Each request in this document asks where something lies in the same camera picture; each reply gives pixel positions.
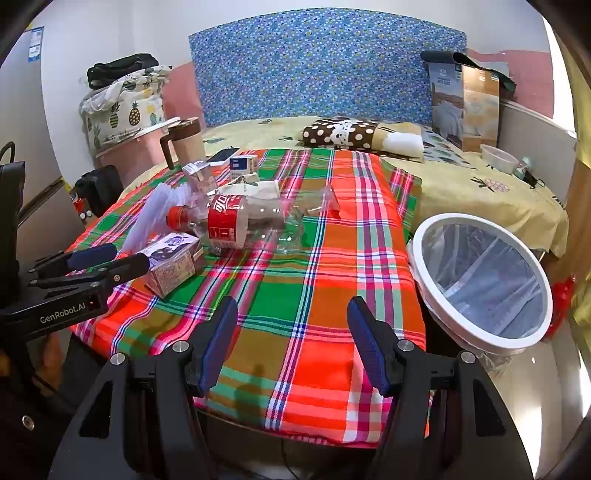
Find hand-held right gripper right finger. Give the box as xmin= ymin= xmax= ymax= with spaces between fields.
xmin=347 ymin=295 xmax=536 ymax=480

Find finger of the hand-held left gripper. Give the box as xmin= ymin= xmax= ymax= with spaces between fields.
xmin=28 ymin=244 xmax=118 ymax=278
xmin=28 ymin=253 xmax=151 ymax=296

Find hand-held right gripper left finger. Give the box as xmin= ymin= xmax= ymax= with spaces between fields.
xmin=48 ymin=295 xmax=239 ymax=480

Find purple milk carton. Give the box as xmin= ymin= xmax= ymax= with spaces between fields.
xmin=139 ymin=232 xmax=207 ymax=298

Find white foam fruit net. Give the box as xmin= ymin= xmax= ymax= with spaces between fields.
xmin=121 ymin=182 xmax=195 ymax=252

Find clear cola bottle red label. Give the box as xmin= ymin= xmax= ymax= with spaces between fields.
xmin=166 ymin=193 xmax=308 ymax=257

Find white trash bin with bag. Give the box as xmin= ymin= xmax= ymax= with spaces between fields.
xmin=406 ymin=213 xmax=554 ymax=365

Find black bag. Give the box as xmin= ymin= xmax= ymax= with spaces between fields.
xmin=74 ymin=166 xmax=125 ymax=217

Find plaid cloth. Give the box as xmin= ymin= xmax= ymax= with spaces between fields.
xmin=69 ymin=148 xmax=432 ymax=448

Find pink storage box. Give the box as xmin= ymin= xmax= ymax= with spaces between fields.
xmin=92 ymin=117 xmax=181 ymax=185

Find clear pink box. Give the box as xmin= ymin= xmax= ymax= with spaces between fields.
xmin=181 ymin=160 xmax=220 ymax=197

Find pink brown lidded jug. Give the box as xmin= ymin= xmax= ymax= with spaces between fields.
xmin=159 ymin=117 xmax=207 ymax=171

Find white cookie package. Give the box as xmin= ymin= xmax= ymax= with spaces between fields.
xmin=217 ymin=180 xmax=281 ymax=204

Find white smartphone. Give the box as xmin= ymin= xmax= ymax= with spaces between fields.
xmin=205 ymin=147 xmax=242 ymax=166

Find pineapple print bag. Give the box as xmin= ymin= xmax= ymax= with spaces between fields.
xmin=79 ymin=67 xmax=171 ymax=151

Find grey refrigerator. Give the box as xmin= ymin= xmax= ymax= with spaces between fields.
xmin=0 ymin=23 xmax=86 ymax=259

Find blue and white box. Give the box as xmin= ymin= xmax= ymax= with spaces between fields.
xmin=228 ymin=154 xmax=260 ymax=182

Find black clothes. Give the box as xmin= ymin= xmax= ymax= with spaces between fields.
xmin=87 ymin=53 xmax=160 ymax=90

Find yellow bed sheet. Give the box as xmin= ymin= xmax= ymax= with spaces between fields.
xmin=120 ymin=115 xmax=571 ymax=259

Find red plastic bag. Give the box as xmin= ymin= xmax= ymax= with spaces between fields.
xmin=549 ymin=274 xmax=578 ymax=324

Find brown polka dot pillow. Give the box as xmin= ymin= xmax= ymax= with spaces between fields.
xmin=301 ymin=116 xmax=424 ymax=160

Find white bowl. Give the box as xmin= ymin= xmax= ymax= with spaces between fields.
xmin=479 ymin=144 xmax=520 ymax=175

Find small green bottle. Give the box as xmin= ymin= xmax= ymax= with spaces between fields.
xmin=515 ymin=157 xmax=539 ymax=188

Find bedding package box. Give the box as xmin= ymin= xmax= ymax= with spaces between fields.
xmin=427 ymin=60 xmax=502 ymax=153

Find white cabinet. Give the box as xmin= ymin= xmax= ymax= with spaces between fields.
xmin=499 ymin=99 xmax=578 ymax=213

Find blue floral headboard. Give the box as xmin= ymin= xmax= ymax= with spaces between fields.
xmin=188 ymin=8 xmax=468 ymax=127

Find dark cloth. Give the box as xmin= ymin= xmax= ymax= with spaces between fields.
xmin=420 ymin=50 xmax=515 ymax=88

